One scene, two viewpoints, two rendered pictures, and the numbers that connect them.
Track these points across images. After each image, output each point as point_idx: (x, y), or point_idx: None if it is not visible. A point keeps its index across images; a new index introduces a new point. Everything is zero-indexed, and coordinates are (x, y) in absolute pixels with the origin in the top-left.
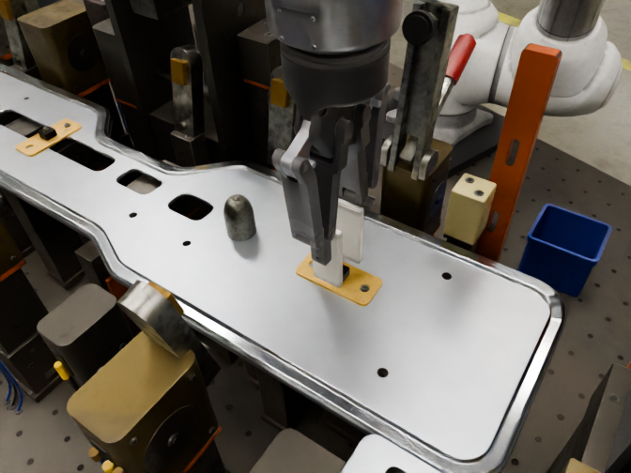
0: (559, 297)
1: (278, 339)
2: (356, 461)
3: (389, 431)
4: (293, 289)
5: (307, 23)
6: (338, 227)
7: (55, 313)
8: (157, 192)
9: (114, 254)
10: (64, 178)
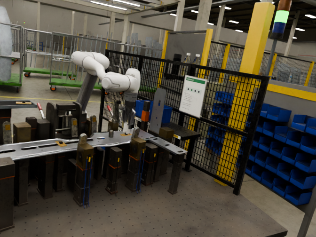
0: None
1: None
2: (151, 139)
3: (148, 138)
4: (125, 137)
5: (135, 98)
6: (124, 127)
7: (114, 150)
8: (94, 139)
9: (106, 144)
10: None
